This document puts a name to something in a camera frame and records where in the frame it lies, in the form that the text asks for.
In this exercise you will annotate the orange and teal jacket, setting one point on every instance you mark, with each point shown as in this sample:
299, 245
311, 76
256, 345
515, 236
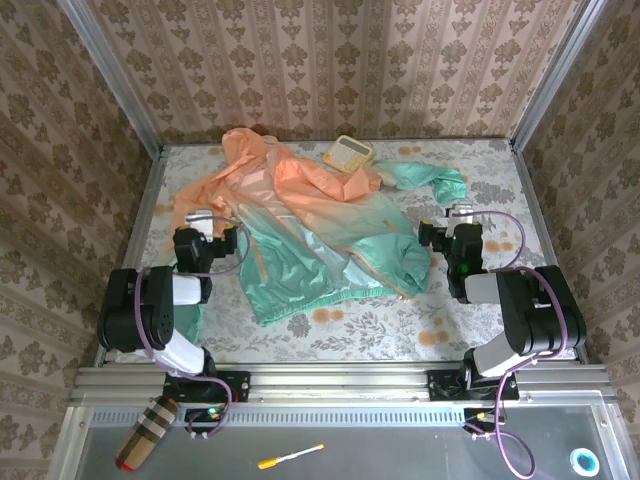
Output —
310, 200

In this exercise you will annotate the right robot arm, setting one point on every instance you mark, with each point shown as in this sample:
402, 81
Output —
535, 310

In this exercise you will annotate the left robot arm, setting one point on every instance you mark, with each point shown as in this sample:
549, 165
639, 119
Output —
160, 310

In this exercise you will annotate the floral tablecloth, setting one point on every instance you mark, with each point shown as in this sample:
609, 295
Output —
425, 325

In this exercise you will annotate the yellow calculator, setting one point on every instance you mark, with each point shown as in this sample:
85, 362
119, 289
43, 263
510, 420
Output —
347, 152

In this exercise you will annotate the black connector board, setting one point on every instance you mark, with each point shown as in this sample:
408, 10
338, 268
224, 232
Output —
482, 416
212, 414

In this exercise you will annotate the plaid fabric roll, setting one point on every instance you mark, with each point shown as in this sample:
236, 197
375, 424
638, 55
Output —
145, 435

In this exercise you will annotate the perforated metal strip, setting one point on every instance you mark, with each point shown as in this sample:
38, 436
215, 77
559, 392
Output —
350, 415

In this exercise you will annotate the white and yellow pen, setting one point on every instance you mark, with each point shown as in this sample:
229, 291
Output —
292, 455

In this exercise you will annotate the blue tape roll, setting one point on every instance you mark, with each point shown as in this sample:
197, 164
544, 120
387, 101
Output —
584, 461

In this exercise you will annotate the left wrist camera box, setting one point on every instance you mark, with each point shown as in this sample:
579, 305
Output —
202, 222

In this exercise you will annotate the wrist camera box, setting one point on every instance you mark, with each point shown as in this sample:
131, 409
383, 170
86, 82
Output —
462, 217
202, 222

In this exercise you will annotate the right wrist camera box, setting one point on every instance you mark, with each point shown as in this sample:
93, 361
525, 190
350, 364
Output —
462, 217

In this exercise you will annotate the aluminium table side rail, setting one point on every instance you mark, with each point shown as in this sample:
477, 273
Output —
534, 200
151, 175

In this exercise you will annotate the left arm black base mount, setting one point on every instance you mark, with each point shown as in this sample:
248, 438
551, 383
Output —
240, 385

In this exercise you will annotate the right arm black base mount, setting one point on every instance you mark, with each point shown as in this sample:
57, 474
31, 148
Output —
442, 385

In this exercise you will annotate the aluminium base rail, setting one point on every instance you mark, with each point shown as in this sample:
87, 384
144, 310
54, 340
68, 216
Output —
340, 385

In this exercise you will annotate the aluminium frame post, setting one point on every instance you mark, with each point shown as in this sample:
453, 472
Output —
555, 75
117, 75

